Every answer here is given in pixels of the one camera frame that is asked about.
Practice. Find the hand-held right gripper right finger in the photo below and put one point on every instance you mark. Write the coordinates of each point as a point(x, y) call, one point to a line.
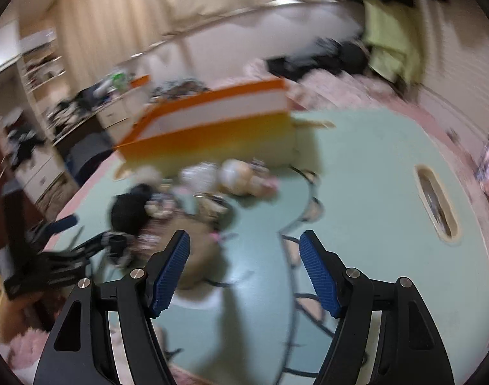
point(318, 276)

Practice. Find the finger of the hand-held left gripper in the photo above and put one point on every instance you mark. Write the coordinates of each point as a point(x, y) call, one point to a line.
point(92, 244)
point(62, 224)

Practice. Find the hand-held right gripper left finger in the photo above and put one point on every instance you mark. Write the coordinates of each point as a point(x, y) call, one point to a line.
point(170, 276)

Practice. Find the orange cardboard box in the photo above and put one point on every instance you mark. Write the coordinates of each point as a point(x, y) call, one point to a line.
point(212, 128)

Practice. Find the brown plush toy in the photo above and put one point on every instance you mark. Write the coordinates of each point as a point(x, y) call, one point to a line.
point(200, 248)

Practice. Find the pink patterned sticker pack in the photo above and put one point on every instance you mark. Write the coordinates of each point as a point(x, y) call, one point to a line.
point(150, 240)

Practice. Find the white drawer cabinet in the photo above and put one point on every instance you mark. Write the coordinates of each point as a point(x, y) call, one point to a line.
point(44, 180)

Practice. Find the dark-haired doll figure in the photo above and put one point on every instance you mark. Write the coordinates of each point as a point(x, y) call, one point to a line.
point(128, 210)

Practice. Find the dark blue chair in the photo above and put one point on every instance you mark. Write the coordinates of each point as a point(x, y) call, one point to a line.
point(84, 156)

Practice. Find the white desk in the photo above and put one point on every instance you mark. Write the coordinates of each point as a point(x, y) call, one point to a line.
point(116, 108)

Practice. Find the green packet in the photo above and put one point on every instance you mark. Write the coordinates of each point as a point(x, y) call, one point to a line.
point(120, 78)

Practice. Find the orange box lid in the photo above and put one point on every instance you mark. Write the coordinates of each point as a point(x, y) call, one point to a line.
point(140, 81)

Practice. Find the white shelf unit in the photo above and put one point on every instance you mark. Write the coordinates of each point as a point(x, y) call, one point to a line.
point(40, 60)

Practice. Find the grey patterned cloth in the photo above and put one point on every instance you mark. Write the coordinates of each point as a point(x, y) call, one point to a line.
point(176, 88)

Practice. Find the pink floral blanket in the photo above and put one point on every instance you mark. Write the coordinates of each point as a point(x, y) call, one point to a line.
point(332, 84)

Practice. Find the pile of black clothes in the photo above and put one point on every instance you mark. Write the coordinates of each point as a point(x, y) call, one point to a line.
point(320, 56)

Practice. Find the light green cloth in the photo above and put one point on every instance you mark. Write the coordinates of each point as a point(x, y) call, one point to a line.
point(388, 40)

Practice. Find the beige curtain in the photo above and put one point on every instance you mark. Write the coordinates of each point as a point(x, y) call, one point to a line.
point(180, 4)

